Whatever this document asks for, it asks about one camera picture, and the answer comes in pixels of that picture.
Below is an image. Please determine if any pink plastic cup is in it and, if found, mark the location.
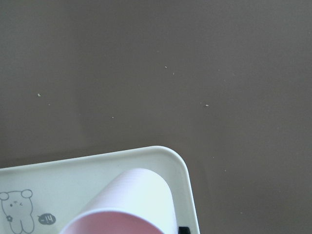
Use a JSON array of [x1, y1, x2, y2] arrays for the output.
[[61, 168, 179, 234]]

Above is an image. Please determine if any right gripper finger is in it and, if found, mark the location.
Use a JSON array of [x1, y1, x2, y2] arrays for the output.
[[178, 226, 190, 234]]

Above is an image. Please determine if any cream rabbit serving tray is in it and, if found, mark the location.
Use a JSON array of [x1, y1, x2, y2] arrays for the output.
[[0, 146, 199, 234]]

